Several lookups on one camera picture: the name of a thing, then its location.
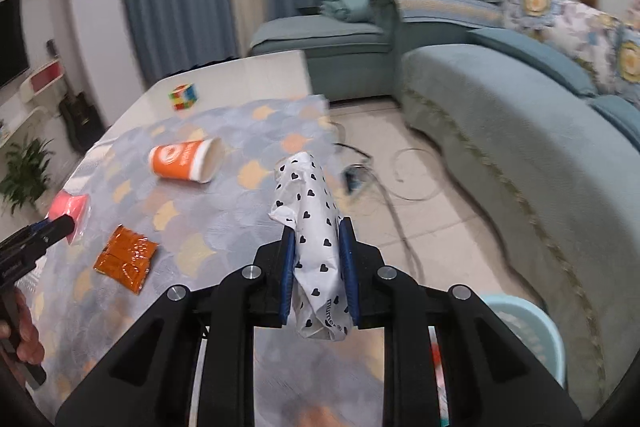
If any orange sauce packet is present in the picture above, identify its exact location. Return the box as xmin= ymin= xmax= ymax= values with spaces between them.
xmin=93 ymin=225 xmax=158 ymax=295

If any orange paper cup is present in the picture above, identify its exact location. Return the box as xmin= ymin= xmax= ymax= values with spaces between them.
xmin=148 ymin=138 xmax=226 ymax=184

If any white heart-print paper bag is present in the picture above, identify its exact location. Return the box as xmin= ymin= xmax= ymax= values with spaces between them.
xmin=269 ymin=152 xmax=352 ymax=341

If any person left hand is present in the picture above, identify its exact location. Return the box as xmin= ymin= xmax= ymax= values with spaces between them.
xmin=14 ymin=287 xmax=44 ymax=365

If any light blue plastic basket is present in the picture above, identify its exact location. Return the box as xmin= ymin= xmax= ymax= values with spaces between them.
xmin=482 ymin=294 xmax=566 ymax=388

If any green potted plant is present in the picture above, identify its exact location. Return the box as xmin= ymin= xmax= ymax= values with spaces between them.
xmin=0 ymin=138 xmax=54 ymax=215

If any black guitar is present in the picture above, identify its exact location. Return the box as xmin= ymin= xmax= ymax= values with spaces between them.
xmin=58 ymin=92 xmax=106 ymax=155

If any grey scalloped tablecloth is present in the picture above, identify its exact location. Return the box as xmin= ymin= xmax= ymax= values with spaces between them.
xmin=29 ymin=95 xmax=383 ymax=426

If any colourful rubik cube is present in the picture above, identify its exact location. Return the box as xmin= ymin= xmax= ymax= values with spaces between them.
xmin=168 ymin=83 xmax=198 ymax=110

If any white refrigerator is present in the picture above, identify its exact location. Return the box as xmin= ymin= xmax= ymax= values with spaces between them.
xmin=70 ymin=0 xmax=144 ymax=127

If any teal blue sofa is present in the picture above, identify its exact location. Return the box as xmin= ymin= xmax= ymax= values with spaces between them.
xmin=248 ymin=0 xmax=639 ymax=418

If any white power strip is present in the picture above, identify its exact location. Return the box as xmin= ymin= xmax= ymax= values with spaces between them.
xmin=343 ymin=164 xmax=372 ymax=197

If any long floral bolster pillow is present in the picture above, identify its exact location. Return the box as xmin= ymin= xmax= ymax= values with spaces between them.
xmin=504 ymin=0 xmax=639 ymax=104

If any folded teal blanket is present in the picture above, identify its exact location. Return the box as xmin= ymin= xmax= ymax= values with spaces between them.
xmin=320 ymin=0 xmax=373 ymax=24

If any black floor cable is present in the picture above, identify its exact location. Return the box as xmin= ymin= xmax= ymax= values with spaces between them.
xmin=328 ymin=120 xmax=426 ymax=285

